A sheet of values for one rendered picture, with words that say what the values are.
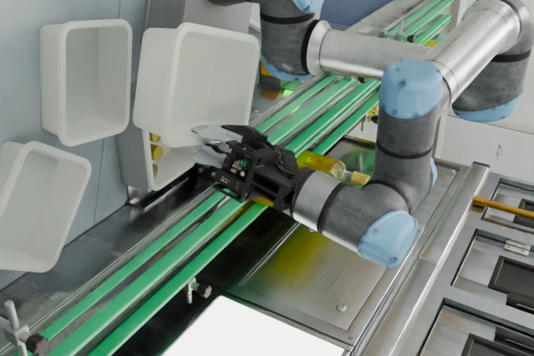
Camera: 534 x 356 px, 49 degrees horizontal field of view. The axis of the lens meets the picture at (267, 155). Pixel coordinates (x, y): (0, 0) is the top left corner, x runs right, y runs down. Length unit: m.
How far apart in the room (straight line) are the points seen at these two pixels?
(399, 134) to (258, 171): 0.19
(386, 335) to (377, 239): 0.61
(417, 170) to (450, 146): 7.16
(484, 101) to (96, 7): 0.75
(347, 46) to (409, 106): 0.48
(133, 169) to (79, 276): 0.26
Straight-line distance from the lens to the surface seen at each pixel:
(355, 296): 1.40
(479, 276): 1.60
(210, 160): 0.87
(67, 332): 1.13
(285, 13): 1.21
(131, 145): 1.28
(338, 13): 2.58
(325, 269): 1.46
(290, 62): 1.24
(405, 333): 1.36
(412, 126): 0.75
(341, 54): 1.20
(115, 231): 1.30
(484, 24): 0.97
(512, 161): 7.85
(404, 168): 0.79
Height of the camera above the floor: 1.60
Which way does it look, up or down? 26 degrees down
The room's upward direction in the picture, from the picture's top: 106 degrees clockwise
